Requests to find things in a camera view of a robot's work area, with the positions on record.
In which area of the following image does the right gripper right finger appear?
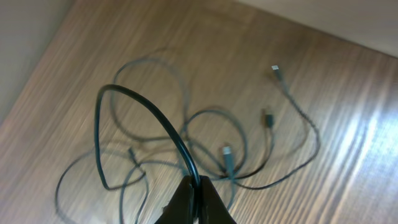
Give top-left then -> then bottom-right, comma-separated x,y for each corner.
198,175 -> 236,224

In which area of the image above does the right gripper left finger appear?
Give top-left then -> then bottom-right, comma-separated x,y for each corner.
155,176 -> 194,224

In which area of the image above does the thin black usb cable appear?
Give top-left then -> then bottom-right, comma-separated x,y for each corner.
94,83 -> 201,191

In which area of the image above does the black usb-c cable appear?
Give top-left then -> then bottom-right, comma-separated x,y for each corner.
55,64 -> 321,224

